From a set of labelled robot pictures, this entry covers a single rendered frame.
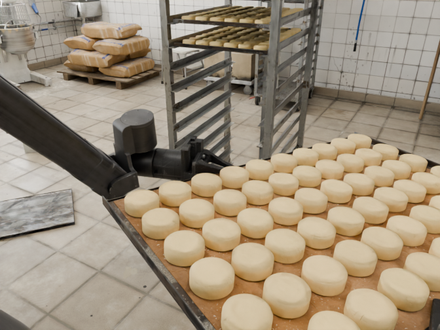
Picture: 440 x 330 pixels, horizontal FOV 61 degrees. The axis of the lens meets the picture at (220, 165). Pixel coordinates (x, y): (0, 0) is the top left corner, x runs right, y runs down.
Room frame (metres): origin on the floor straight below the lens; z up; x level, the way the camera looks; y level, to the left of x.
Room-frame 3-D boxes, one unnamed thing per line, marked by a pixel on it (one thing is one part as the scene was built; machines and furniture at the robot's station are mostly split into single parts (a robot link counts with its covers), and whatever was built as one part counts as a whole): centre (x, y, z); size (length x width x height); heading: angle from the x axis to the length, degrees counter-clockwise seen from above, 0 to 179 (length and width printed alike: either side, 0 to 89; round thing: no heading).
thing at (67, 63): (5.24, 1.73, 0.19); 0.72 x 0.42 x 0.15; 152
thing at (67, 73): (5.10, 1.47, 0.06); 1.20 x 0.80 x 0.11; 62
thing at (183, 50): (4.83, 0.46, 0.23); 0.45 x 0.45 x 0.46; 52
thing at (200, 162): (0.61, 0.01, 0.98); 0.09 x 0.07 x 0.07; 80
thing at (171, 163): (0.62, 0.08, 0.99); 0.07 x 0.07 x 0.10; 80
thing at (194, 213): (0.44, 0.03, 1.01); 0.05 x 0.05 x 0.02
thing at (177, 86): (1.84, 0.06, 0.87); 0.64 x 0.03 x 0.03; 155
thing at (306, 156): (0.66, -0.17, 0.99); 0.05 x 0.05 x 0.02
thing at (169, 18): (1.84, 0.06, 1.14); 0.64 x 0.03 x 0.03; 155
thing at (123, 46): (4.95, 1.23, 0.47); 0.72 x 0.42 x 0.17; 155
